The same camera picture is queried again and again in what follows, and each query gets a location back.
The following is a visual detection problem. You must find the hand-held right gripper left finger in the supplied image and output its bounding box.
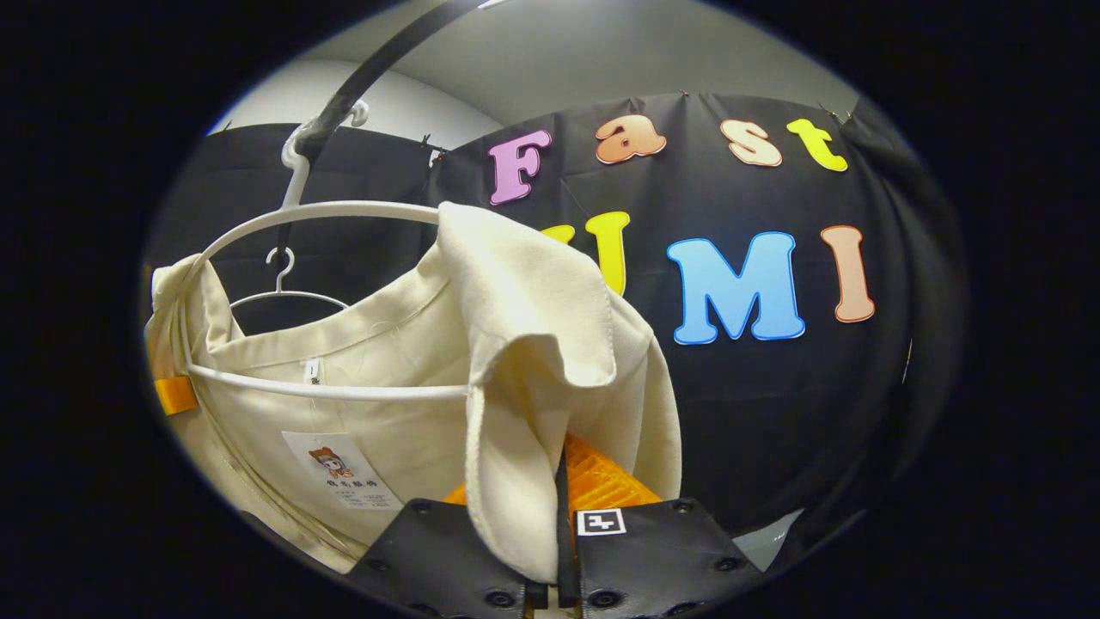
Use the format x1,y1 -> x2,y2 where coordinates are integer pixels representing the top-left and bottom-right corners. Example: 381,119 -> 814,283
348,483 -> 559,619

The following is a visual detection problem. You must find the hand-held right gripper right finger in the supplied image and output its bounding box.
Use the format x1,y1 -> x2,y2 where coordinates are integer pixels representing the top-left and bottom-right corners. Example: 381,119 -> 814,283
557,432 -> 764,619

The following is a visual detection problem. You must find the white plastic hanger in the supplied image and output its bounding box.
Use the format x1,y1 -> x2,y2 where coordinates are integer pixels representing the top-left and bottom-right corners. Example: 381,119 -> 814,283
230,247 -> 351,312
176,99 -> 472,402

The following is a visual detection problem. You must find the cream white shirt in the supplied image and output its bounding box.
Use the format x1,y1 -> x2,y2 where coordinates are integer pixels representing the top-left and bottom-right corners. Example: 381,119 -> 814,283
144,202 -> 684,585

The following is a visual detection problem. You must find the black backdrop cloth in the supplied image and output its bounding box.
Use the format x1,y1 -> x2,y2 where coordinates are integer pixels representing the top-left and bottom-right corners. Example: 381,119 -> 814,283
142,90 -> 972,568

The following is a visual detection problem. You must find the black clothes rail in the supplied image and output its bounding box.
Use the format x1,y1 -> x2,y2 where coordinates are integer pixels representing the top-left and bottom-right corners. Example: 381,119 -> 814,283
292,0 -> 486,164

